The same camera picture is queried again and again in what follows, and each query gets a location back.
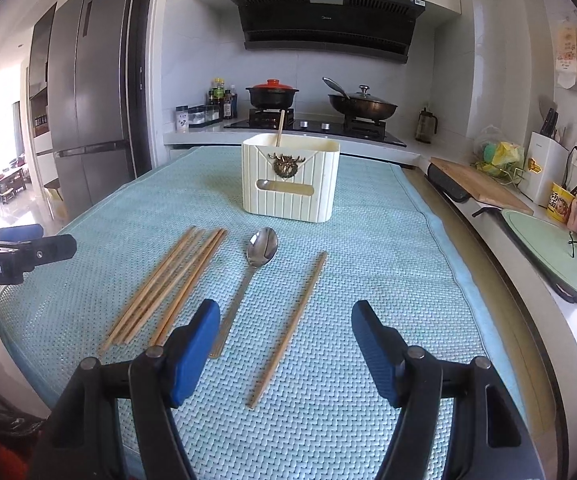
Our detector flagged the row of spice jars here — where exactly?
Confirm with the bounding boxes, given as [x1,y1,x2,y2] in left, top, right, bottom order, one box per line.
[188,103,221,127]

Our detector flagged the hanging paper bag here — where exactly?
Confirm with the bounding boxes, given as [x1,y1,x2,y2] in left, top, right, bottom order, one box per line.
[553,19,577,92]

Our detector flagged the black griddle pan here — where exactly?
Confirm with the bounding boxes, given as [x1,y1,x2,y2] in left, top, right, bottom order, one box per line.
[427,163,472,205]

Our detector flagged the grey steel refrigerator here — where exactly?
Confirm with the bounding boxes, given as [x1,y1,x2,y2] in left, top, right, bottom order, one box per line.
[27,0,142,223]

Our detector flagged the white knife holder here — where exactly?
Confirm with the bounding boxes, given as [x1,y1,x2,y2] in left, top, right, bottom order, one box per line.
[521,131,570,207]

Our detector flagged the black clay pot red lid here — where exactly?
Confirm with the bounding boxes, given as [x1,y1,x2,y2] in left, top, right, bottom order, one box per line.
[246,79,300,110]

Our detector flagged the black range hood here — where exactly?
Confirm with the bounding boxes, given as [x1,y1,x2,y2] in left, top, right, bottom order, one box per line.
[227,0,427,65]

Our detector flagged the cream ribbed utensil holder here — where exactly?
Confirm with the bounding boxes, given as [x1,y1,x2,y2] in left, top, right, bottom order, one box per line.
[241,133,341,225]

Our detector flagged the yellow instant noodle cup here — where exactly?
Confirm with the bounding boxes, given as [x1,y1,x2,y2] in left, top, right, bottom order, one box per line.
[547,183,577,225]

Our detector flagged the stainless steel spoon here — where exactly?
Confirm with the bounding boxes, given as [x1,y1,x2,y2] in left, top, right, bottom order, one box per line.
[208,226,280,359]

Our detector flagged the teal woven table mat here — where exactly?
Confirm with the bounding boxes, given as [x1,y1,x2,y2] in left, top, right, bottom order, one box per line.
[0,146,525,480]

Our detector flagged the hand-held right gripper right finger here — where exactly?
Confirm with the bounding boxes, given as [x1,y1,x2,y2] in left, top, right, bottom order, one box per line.
[351,300,544,480]

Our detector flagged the wooden cutting board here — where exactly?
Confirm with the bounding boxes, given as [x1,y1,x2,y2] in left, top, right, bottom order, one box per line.
[429,156,535,216]

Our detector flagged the dark wok with glass lid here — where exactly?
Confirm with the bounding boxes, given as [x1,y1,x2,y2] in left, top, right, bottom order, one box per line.
[323,77,399,121]

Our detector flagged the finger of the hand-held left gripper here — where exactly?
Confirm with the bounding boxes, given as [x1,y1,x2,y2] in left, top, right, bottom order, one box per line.
[18,233,78,274]
[0,225,45,249]

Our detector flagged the plastic bag with sponges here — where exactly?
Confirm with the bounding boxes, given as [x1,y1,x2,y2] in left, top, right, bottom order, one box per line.
[473,125,526,187]

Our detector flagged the black glass gas stove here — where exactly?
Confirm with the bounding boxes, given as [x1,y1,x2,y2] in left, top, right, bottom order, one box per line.
[223,108,407,147]

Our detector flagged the black handled knives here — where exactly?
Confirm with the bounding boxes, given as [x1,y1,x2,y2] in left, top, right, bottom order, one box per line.
[539,107,567,144]

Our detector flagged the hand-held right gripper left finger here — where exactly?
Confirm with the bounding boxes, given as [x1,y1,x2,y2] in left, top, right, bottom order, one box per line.
[28,299,222,480]

